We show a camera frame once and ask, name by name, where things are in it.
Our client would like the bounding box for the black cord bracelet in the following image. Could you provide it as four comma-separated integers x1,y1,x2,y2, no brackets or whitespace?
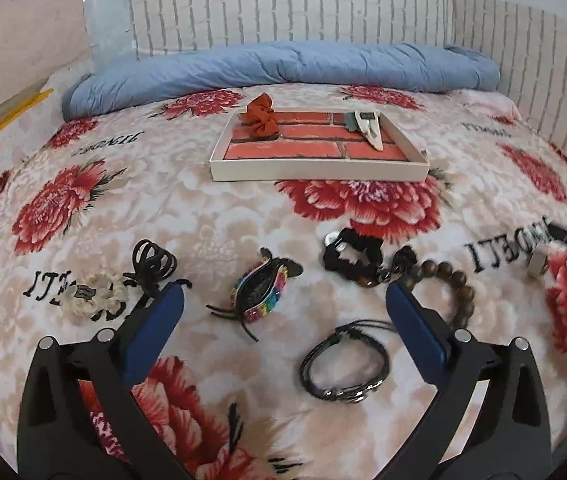
299,320,397,404

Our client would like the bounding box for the brick pattern tray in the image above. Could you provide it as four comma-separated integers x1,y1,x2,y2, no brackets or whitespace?
208,108,430,182

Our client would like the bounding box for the blue rolled quilt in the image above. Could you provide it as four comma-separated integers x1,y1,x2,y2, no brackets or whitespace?
61,41,501,122

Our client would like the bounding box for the cream scrunchie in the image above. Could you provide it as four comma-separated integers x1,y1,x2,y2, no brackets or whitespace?
58,272,132,320

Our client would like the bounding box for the black claw hair clip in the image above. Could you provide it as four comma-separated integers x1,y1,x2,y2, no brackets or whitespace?
122,240,192,302

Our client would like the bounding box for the orange scrunchie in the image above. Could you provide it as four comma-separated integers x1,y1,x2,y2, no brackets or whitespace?
240,93,280,140

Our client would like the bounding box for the floral printed blanket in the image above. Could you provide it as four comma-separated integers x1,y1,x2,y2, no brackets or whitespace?
0,72,567,480

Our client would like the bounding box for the clear plastic bag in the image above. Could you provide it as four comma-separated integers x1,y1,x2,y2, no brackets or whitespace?
80,0,137,62

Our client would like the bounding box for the wooden bead bracelet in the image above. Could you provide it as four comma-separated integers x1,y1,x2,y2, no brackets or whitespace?
408,259,477,329

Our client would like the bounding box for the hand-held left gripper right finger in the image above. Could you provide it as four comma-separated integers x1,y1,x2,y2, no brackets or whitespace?
382,280,553,480

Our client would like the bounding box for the black scrunchie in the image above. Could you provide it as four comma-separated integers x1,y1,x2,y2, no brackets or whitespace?
322,228,387,275

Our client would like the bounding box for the white fabric hair clip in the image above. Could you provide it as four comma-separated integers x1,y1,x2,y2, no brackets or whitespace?
355,110,385,153

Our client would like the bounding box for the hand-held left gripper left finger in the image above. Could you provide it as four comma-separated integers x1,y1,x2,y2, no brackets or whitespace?
16,281,194,480

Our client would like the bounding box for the rainbow woven bracelet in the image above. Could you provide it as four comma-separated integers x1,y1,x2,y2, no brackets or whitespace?
207,247,301,342

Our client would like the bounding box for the yellow stick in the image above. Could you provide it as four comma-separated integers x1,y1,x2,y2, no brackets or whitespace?
0,87,55,159

